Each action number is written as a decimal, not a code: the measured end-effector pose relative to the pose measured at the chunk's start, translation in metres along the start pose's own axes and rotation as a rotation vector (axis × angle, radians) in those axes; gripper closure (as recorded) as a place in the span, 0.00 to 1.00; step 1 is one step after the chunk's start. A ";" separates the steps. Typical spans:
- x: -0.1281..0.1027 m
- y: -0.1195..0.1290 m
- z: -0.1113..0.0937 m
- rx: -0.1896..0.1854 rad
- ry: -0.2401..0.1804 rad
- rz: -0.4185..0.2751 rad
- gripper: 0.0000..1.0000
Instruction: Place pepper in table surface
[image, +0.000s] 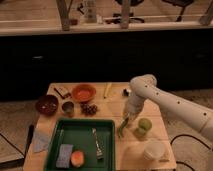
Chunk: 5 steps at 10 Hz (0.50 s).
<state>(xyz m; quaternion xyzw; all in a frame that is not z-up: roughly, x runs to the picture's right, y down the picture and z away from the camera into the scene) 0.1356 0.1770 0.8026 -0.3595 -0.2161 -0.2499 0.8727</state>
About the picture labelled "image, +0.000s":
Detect orange bowl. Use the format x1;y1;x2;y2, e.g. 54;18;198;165
71;84;96;103

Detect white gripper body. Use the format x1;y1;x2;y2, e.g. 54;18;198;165
123;95;145;121

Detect small metal cup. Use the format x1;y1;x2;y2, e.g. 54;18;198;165
62;101;74;116

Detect green pepper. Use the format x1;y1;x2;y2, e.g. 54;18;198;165
117;117;129;138

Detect small dark object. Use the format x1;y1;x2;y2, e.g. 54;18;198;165
122;88;131;97

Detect orange peach fruit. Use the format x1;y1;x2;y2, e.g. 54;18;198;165
70;150;84;168

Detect green plastic tray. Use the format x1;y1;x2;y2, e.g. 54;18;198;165
44;119;116;171

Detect bunch of dark grapes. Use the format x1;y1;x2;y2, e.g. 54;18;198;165
80;103;98;115

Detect blue sponge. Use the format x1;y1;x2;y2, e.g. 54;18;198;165
56;144;73;168

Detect dark red bowl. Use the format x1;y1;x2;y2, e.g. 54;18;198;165
35;95;59;116

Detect grey folded cloth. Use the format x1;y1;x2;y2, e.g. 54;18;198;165
33;130;50;153

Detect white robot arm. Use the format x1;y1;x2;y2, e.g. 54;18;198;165
124;74;213;142

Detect white plastic cup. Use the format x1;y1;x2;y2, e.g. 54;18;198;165
143;139;166;161

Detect yellow banana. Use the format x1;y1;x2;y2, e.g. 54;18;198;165
103;82;112;99

